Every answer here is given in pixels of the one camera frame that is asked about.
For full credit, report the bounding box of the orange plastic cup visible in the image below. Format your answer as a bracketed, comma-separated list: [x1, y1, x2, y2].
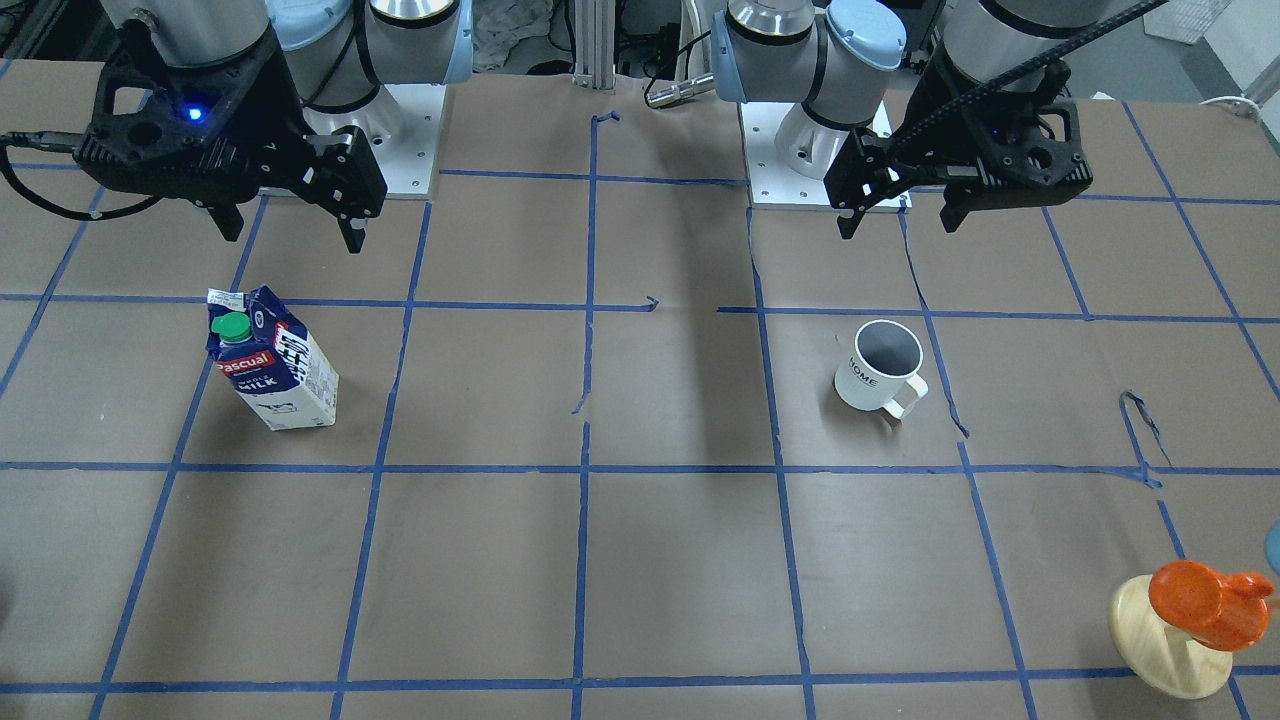
[1148, 560, 1275, 652]

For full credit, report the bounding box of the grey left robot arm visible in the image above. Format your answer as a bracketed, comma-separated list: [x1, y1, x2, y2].
[708, 1, 1156, 240]

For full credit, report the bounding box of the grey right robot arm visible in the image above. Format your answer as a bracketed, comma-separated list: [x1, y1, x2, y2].
[72, 1, 474, 252]

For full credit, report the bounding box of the aluminium profile post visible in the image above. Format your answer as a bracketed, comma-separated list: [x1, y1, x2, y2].
[571, 0, 618, 94]

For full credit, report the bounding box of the white home mug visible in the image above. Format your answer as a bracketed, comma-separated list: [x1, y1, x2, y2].
[833, 319, 931, 420]

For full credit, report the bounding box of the black cable chain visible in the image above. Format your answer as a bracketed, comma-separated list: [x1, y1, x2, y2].
[881, 0, 1171, 161]

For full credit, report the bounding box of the blue white milk carton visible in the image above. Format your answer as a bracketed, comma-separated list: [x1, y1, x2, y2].
[206, 284, 340, 430]

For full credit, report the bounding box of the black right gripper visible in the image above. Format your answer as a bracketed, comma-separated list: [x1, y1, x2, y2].
[73, 22, 387, 254]

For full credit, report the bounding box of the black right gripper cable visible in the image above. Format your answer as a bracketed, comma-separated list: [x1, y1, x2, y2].
[0, 129, 166, 222]

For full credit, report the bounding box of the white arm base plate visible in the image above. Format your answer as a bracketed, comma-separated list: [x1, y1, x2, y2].
[303, 85, 449, 200]
[739, 102, 850, 211]

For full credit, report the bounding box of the blue plastic cup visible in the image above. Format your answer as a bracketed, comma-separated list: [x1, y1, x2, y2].
[1263, 521, 1280, 575]

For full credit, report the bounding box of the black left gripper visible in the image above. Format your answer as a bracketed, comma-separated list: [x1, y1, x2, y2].
[824, 45, 1094, 241]

